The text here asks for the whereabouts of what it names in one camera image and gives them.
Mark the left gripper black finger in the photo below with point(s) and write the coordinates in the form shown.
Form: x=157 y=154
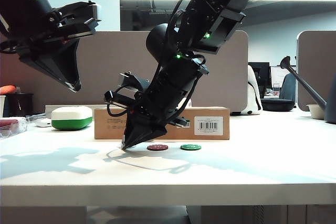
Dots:
x=71 y=64
x=50 y=69

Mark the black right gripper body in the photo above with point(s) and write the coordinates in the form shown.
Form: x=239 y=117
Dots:
x=176 y=85

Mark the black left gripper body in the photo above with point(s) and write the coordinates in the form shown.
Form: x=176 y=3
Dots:
x=60 y=39

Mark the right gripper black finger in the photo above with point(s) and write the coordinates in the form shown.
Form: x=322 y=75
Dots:
x=129 y=132
x=147 y=134

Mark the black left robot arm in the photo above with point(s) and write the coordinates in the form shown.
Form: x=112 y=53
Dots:
x=21 y=3

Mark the red poker chip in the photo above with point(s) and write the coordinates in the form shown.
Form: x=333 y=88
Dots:
x=157 y=147

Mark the long brown cardboard box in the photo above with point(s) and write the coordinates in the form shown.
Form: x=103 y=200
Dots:
x=210 y=113

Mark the green poker chip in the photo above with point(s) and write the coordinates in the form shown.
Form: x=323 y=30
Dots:
x=190 y=147

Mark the clear plastic chip tray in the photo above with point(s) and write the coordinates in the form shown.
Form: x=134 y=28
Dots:
x=13 y=129

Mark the brown desk partition panel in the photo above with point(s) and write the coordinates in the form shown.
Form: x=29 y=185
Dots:
x=315 y=58
x=115 y=61

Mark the black bag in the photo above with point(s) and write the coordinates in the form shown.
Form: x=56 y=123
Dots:
x=19 y=104

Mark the orange cloth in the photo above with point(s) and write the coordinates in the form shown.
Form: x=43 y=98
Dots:
x=8 y=89

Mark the large white green mahjong tile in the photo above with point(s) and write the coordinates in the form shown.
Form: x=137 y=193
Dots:
x=71 y=117

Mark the small white angled object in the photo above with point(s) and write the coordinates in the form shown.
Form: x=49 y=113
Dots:
x=43 y=123

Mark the black computer monitor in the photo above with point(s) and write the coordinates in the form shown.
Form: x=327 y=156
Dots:
x=262 y=74

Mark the lit computer monitor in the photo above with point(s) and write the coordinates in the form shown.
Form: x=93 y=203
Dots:
x=277 y=75

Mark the black round cushion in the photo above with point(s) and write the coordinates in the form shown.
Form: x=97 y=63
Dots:
x=277 y=104

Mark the dark office chair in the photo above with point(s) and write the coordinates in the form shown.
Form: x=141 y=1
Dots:
x=287 y=87

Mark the small white bowl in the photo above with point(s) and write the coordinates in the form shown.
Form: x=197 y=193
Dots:
x=316 y=111

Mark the dark grey watering can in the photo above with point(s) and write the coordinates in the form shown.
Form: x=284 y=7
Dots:
x=329 y=103

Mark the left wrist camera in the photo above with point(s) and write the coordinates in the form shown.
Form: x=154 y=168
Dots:
x=84 y=14

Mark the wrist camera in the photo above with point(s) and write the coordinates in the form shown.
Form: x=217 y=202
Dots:
x=128 y=87
x=84 y=14

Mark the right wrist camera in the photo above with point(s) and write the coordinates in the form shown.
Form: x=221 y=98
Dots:
x=128 y=87

